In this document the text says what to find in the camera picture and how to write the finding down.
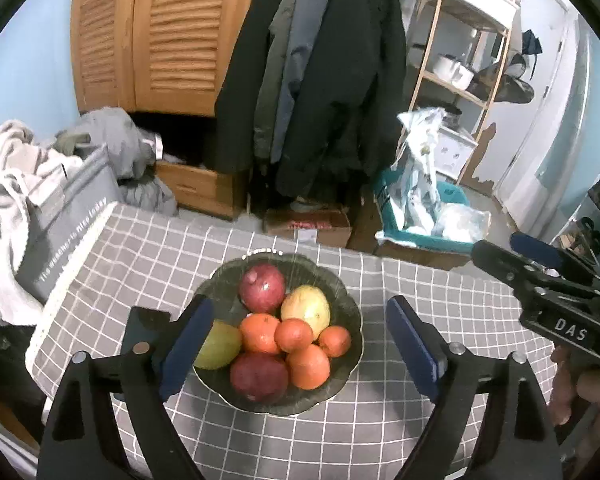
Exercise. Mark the cardboard box with red print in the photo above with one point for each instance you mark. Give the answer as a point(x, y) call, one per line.
point(310, 222)

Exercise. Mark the metal steamer pot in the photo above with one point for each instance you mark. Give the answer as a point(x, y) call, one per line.
point(452, 117)

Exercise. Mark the small orange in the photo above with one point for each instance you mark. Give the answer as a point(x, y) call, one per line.
point(293, 335)
point(307, 366)
point(335, 341)

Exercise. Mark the black jacket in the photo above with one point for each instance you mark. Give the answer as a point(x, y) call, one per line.
point(240, 85)

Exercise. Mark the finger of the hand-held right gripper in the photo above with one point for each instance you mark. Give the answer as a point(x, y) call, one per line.
point(500, 260)
point(535, 250)

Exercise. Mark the large green pear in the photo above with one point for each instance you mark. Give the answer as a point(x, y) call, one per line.
point(222, 345)

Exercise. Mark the small red apple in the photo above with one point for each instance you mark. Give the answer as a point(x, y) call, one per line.
point(262, 287)

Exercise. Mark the olive grey jacket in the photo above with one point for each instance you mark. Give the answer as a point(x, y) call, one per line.
point(267, 100)

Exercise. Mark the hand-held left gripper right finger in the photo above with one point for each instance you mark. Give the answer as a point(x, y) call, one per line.
point(415, 350)

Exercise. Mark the silver pipe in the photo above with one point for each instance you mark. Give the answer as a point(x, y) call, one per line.
point(570, 110)

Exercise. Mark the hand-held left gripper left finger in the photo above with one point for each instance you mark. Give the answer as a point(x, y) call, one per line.
point(187, 345)

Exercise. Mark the large red apple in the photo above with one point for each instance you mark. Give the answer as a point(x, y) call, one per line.
point(258, 377)

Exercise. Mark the bamboo garment rack with shelves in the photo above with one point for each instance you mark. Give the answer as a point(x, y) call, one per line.
point(455, 88)

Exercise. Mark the person's right hand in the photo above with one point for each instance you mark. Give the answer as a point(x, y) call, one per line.
point(590, 385)

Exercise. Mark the white patterned basket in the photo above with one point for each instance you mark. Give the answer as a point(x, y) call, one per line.
point(455, 152)

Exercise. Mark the plain cardboard box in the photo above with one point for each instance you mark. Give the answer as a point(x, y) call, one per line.
point(430, 258)

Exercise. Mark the dark folded umbrella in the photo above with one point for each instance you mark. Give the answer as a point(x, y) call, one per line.
point(530, 42)

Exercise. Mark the white fleece blanket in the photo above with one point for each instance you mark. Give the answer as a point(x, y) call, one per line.
point(5, 185)

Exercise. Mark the blue grey jacket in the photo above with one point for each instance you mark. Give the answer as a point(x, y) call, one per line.
point(297, 60)

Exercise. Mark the white door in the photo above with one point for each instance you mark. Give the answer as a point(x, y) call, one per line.
point(540, 135)

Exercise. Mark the clear plastic bag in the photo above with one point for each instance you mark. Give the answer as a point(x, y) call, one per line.
point(462, 220)

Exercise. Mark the grey printed tote bag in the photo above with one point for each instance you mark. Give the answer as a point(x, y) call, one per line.
point(65, 230)

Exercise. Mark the teal box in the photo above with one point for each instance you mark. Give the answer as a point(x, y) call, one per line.
point(452, 191)

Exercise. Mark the grey checked tablecloth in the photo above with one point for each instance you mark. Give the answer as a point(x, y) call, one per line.
point(145, 270)

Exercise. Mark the wooden louvered wardrobe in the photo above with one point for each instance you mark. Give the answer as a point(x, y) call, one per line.
point(180, 35)

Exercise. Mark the black hooded coat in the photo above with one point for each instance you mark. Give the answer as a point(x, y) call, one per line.
point(350, 85)

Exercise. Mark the floral plastic bag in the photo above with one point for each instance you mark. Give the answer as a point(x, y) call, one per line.
point(422, 170)

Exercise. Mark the dark green glass plate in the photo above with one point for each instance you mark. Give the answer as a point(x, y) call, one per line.
point(215, 285)

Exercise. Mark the pile of grey clothes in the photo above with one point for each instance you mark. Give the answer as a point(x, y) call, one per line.
point(110, 130)

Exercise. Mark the large orange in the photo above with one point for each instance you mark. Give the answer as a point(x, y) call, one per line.
point(259, 332)

